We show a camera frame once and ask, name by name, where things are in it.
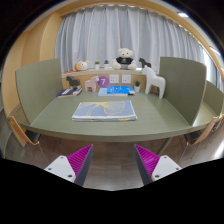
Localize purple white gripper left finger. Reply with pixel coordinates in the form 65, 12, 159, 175
45, 145, 93, 186

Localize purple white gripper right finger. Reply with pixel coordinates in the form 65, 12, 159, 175
134, 144, 181, 185

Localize folded blue yellow towel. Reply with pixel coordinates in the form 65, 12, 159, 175
72, 100, 137, 121

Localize wooden chair right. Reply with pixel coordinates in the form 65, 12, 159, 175
178, 113, 224, 163

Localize wooden chair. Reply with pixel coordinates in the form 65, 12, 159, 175
178, 113, 224, 163
7, 114, 50, 164

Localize dark blue book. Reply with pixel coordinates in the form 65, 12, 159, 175
57, 88, 82, 98

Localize potted plant on table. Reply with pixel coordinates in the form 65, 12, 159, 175
134, 80, 141, 92

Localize blue book stack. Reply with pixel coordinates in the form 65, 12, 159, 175
98, 86, 135, 96

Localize dark grey wooden horse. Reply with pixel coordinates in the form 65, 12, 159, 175
66, 76, 81, 88

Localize small pink wooden horse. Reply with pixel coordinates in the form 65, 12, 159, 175
84, 76, 99, 92

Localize large white wooden horse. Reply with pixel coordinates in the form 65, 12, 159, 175
142, 66, 166, 99

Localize green left partition panel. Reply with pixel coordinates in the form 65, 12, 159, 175
16, 59, 63, 123

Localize green partition panel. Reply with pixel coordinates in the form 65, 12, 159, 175
16, 59, 63, 123
159, 57, 206, 125

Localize purple round number sign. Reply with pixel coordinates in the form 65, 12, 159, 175
98, 76, 109, 88

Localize wooden chair left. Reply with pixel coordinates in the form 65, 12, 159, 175
7, 114, 50, 164

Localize green right partition panel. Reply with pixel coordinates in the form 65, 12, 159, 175
159, 57, 206, 125

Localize plush toy with orange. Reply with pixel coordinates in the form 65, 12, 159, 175
74, 61, 90, 71

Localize small potted plant left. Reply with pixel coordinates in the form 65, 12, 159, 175
94, 61, 100, 70

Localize small potted plant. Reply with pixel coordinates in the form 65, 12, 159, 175
104, 60, 109, 70
94, 61, 100, 70

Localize small dark horse on shelf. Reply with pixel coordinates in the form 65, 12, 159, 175
139, 58, 152, 68

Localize small potted plant right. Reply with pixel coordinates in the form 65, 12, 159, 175
104, 60, 109, 70

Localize white teddy bear black shirt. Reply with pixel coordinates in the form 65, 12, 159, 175
112, 48, 137, 70

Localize grey curtain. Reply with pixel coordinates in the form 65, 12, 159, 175
55, 5, 202, 72

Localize white wall socket right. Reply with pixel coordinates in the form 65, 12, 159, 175
122, 75, 131, 84

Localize white wall socket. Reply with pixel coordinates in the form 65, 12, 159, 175
122, 75, 131, 84
110, 74, 119, 84

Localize white wall socket left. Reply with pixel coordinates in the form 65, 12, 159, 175
110, 74, 119, 84

